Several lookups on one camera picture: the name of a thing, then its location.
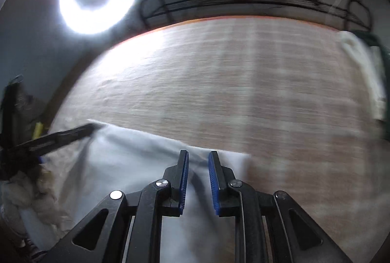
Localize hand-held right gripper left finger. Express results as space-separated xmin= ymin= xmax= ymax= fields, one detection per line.
xmin=39 ymin=150 xmax=189 ymax=263

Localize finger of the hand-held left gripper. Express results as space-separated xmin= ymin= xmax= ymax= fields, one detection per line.
xmin=14 ymin=124 xmax=96 ymax=157

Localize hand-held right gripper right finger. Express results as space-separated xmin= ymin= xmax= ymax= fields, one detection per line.
xmin=208 ymin=151 xmax=354 ymax=263

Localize white t-shirt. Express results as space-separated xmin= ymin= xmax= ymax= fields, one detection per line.
xmin=23 ymin=120 xmax=253 ymax=263

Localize yellow frame stand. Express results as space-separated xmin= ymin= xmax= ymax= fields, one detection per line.
xmin=33 ymin=121 xmax=46 ymax=138

